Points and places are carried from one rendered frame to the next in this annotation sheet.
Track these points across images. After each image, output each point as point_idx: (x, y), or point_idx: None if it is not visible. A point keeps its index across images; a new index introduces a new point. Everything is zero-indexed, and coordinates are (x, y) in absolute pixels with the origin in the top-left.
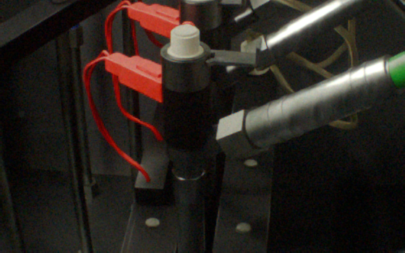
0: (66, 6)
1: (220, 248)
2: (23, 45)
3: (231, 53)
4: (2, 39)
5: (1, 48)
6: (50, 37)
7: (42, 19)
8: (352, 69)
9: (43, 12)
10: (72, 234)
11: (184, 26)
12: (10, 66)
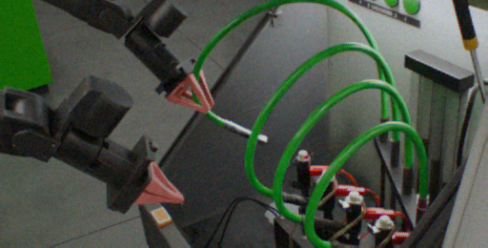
0: (397, 191)
1: (303, 229)
2: (390, 178)
3: (293, 164)
4: (392, 169)
5: (387, 168)
6: (394, 191)
7: (394, 181)
8: (233, 123)
9: (400, 184)
10: None
11: (304, 153)
12: (388, 177)
